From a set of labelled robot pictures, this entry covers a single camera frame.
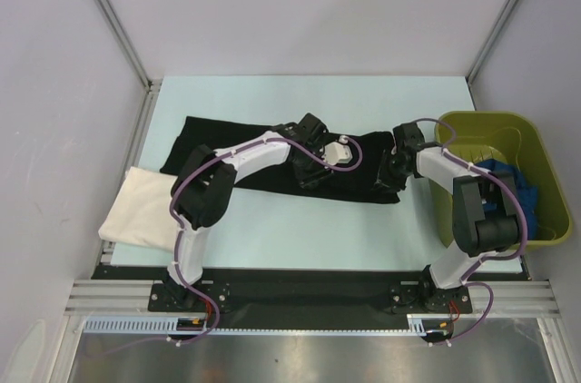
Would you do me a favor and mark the right aluminium corner post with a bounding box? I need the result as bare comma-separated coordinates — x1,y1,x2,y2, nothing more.
465,0,521,88

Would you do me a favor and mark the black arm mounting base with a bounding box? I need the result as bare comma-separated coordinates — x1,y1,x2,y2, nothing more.
90,264,532,330

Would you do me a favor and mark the aluminium frame rail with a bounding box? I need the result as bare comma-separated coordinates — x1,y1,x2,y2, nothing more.
65,280,561,318

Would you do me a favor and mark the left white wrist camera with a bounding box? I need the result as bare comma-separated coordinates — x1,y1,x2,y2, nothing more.
322,135,353,166

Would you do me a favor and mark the folded cream t shirt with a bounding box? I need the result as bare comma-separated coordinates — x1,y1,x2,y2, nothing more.
98,167,178,251

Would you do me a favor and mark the left aluminium corner post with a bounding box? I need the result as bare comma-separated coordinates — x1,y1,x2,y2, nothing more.
64,0,153,89

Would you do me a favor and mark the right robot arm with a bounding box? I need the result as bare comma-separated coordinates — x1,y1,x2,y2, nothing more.
378,121,528,311

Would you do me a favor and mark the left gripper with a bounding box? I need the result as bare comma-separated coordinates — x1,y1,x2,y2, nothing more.
292,144,334,190

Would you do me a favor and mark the white slotted cable duct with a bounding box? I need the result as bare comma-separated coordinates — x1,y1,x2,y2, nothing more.
84,316,446,337

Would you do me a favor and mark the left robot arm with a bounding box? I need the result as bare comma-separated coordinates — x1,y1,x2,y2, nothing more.
163,113,334,310

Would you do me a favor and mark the blue t shirt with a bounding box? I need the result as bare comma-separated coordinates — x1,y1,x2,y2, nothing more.
477,159,538,241

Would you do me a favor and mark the aluminium corner post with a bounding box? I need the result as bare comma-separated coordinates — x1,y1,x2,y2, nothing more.
465,0,521,88
64,0,153,89

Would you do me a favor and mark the olive green plastic bin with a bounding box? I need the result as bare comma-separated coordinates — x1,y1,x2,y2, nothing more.
433,111,573,253

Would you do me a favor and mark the black t shirt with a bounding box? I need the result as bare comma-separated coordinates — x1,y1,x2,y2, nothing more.
160,114,399,204

